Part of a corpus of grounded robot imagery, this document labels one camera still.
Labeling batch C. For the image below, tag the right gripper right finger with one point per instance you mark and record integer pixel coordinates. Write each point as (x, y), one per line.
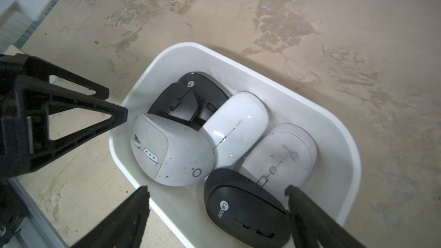
(312, 227)

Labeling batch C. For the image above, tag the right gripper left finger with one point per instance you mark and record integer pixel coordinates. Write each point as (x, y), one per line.
(124, 227)

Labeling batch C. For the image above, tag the black Lecoo mouse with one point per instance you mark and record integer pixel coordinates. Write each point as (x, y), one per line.
(246, 211)

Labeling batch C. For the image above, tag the matte white mouse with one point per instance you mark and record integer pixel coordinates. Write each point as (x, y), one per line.
(285, 157)

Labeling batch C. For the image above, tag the grey speckled mouse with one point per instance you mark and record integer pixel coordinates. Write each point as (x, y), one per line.
(170, 153)

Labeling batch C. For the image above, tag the glossy white mouse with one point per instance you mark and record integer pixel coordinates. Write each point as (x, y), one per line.
(235, 127)

